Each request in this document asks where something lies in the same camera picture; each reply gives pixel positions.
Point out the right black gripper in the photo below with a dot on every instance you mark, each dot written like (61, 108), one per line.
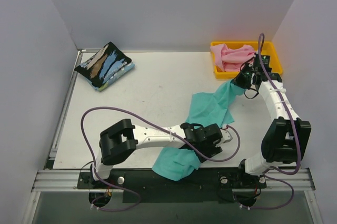
(241, 81)

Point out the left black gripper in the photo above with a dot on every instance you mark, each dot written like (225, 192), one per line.
(206, 147)

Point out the teal t shirt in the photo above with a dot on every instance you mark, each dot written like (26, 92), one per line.
(205, 109)

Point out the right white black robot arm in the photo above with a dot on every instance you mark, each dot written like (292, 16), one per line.
(284, 144)

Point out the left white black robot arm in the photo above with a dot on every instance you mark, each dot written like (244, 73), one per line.
(120, 140)

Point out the pink t shirt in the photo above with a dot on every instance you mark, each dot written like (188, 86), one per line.
(230, 60)

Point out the yellow plastic tray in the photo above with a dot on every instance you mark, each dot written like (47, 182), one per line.
(268, 49)

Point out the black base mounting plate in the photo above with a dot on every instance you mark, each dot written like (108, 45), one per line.
(204, 184)

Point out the folded black printed t shirt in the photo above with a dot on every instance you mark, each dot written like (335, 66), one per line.
(103, 64)

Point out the aluminium front rail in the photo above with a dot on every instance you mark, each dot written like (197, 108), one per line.
(67, 180)

